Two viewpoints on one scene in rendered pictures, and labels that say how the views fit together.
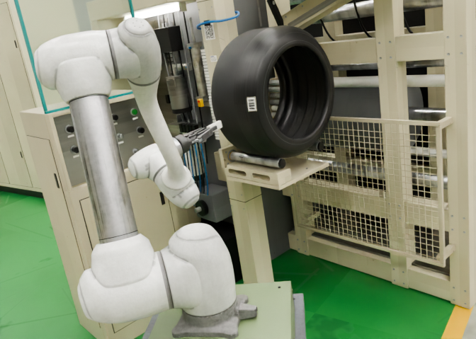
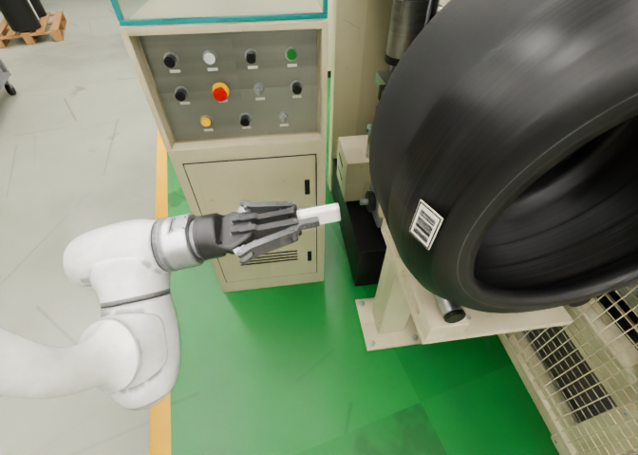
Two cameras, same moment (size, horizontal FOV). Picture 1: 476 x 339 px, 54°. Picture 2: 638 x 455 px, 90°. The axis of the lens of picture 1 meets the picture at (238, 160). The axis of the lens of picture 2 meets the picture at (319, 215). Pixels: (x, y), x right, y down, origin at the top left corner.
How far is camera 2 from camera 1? 1.58 m
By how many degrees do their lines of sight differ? 40
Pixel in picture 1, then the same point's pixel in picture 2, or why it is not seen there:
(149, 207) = (286, 192)
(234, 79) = (421, 120)
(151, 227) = not seen: hidden behind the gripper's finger
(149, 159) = (89, 272)
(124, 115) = (272, 55)
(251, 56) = (519, 72)
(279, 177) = (432, 332)
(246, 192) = not seen: hidden behind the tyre
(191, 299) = not seen: outside the picture
